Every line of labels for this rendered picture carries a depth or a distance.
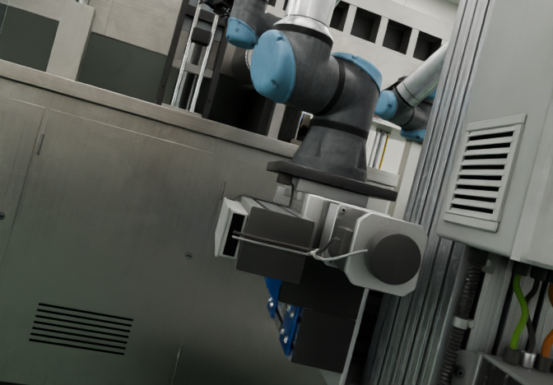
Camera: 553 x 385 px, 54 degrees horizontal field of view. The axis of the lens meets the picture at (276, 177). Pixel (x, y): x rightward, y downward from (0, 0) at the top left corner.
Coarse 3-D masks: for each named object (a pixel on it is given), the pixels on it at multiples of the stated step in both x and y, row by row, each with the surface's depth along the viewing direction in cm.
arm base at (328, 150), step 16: (320, 128) 104; (336, 128) 102; (352, 128) 103; (304, 144) 105; (320, 144) 103; (336, 144) 102; (352, 144) 103; (304, 160) 103; (320, 160) 101; (336, 160) 101; (352, 160) 102; (352, 176) 102
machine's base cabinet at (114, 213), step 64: (0, 128) 137; (64, 128) 142; (128, 128) 146; (0, 192) 138; (64, 192) 142; (128, 192) 147; (192, 192) 152; (256, 192) 157; (0, 256) 139; (64, 256) 143; (128, 256) 148; (192, 256) 153; (0, 320) 140; (64, 320) 144; (128, 320) 149; (192, 320) 154; (256, 320) 160; (0, 384) 145; (64, 384) 146; (128, 384) 151; (192, 384) 155; (256, 384) 161; (320, 384) 167
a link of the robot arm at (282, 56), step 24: (288, 0) 100; (312, 0) 97; (288, 24) 96; (312, 24) 96; (264, 48) 98; (288, 48) 94; (312, 48) 96; (264, 72) 97; (288, 72) 94; (312, 72) 96; (336, 72) 99; (288, 96) 97; (312, 96) 98
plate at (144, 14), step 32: (32, 0) 191; (64, 0) 194; (96, 0) 197; (128, 0) 200; (160, 0) 204; (96, 32) 198; (128, 32) 201; (160, 32) 204; (224, 64) 212; (384, 64) 231; (416, 64) 235; (384, 128) 243
